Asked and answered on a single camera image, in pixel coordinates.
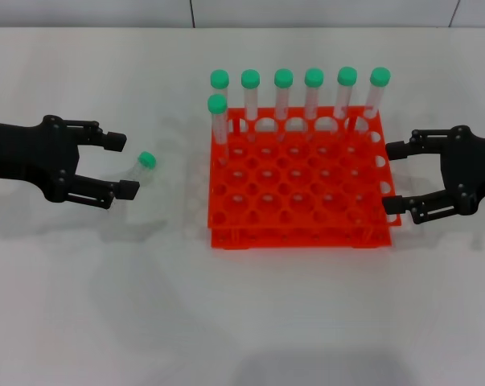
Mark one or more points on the clear test tube green cap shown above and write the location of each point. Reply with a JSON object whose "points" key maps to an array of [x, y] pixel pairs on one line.
{"points": [[314, 77], [380, 77], [146, 159], [219, 79], [217, 104], [284, 78], [347, 76], [250, 79]]}

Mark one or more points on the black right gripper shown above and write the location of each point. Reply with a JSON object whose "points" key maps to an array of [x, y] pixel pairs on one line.
{"points": [[473, 169]]}

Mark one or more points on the orange test tube rack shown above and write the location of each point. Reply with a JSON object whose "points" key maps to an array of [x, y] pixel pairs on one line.
{"points": [[298, 193]]}

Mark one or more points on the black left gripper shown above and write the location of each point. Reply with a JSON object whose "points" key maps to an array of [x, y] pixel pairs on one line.
{"points": [[29, 154]]}

